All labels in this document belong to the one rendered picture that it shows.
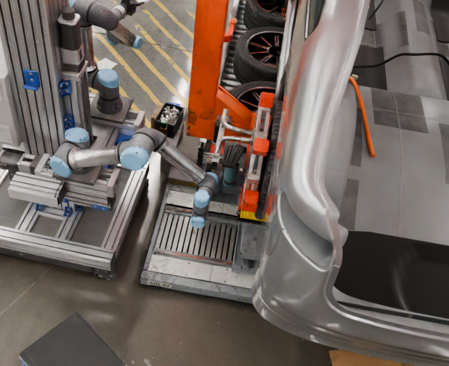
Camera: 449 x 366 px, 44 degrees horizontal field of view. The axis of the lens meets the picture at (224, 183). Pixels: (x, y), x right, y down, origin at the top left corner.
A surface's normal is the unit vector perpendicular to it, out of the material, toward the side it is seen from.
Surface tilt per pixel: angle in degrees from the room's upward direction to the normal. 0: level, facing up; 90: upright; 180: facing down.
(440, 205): 22
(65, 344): 0
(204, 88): 90
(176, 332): 0
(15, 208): 0
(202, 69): 90
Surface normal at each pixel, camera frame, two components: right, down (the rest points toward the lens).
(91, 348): 0.11, -0.67
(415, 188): 0.05, -0.35
